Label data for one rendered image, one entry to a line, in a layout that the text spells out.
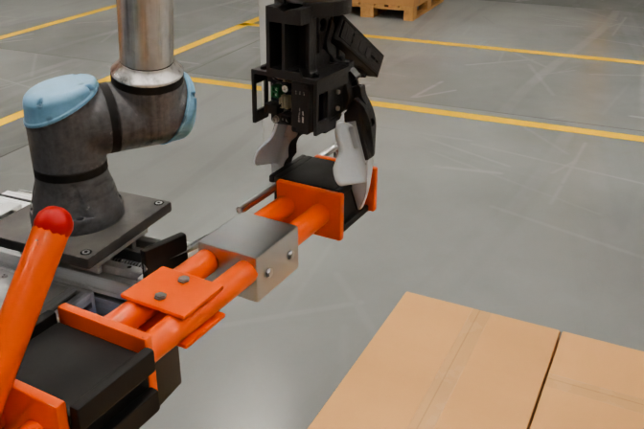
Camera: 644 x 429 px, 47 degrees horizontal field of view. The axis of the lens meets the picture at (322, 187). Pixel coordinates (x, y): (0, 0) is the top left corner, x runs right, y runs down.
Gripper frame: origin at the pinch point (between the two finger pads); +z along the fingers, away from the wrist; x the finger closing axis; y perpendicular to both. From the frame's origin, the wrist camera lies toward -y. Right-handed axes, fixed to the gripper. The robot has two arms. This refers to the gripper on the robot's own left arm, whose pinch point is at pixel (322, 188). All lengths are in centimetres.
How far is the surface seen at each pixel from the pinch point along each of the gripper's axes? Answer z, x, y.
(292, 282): 127, -105, -157
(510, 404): 73, 8, -66
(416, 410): 73, -8, -54
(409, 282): 127, -64, -181
